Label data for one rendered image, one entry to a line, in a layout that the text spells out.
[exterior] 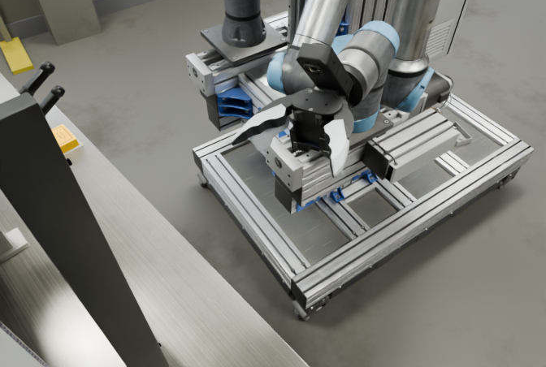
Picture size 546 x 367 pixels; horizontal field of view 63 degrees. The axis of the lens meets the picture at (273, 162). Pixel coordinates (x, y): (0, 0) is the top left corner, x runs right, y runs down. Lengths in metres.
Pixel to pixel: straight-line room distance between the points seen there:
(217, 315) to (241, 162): 1.21
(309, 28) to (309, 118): 0.28
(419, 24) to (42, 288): 0.88
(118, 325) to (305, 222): 1.24
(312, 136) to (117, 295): 0.33
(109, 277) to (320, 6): 0.58
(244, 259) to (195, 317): 1.10
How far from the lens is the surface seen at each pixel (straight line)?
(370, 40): 0.75
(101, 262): 0.50
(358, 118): 0.82
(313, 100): 0.62
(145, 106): 2.64
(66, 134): 1.14
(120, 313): 0.59
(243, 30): 1.49
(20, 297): 0.93
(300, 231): 1.72
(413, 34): 1.00
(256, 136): 0.62
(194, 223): 2.03
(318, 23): 0.85
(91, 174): 1.06
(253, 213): 1.75
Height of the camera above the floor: 1.64
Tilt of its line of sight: 47 degrees down
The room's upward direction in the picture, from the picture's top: straight up
